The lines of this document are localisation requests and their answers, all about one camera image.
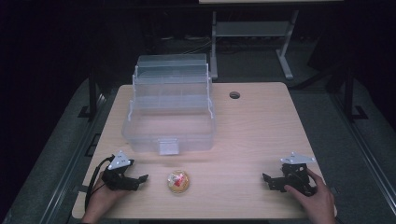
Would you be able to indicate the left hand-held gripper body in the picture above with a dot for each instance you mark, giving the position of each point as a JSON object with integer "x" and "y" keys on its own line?
{"x": 120, "y": 172}

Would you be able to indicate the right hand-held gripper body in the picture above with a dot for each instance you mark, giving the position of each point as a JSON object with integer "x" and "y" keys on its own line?
{"x": 295, "y": 175}

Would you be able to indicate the clear plastic tiered storage box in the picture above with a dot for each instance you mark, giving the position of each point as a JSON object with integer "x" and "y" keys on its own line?
{"x": 169, "y": 124}

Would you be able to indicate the person's right hand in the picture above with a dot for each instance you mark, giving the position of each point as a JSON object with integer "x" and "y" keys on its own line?
{"x": 313, "y": 197}

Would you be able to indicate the black metal stand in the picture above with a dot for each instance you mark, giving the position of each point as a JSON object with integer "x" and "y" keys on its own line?
{"x": 93, "y": 93}
{"x": 350, "y": 93}

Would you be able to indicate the grey metal stand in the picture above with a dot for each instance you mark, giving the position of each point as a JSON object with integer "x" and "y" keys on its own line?
{"x": 252, "y": 43}

